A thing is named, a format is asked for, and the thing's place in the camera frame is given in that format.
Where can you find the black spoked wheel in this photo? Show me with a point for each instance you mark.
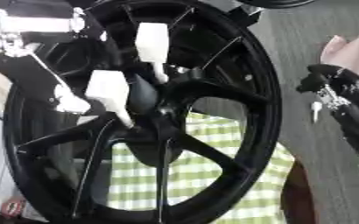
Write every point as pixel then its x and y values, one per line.
pixel 261 87

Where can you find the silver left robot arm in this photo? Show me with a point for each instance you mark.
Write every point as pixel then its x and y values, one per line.
pixel 34 24

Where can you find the pale pink cloth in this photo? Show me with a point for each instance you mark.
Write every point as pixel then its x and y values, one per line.
pixel 353 55

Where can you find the red and white label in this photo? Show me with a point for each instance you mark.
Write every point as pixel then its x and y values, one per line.
pixel 12 207

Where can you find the white pin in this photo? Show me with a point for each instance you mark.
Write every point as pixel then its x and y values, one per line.
pixel 316 106
pixel 152 43
pixel 108 87

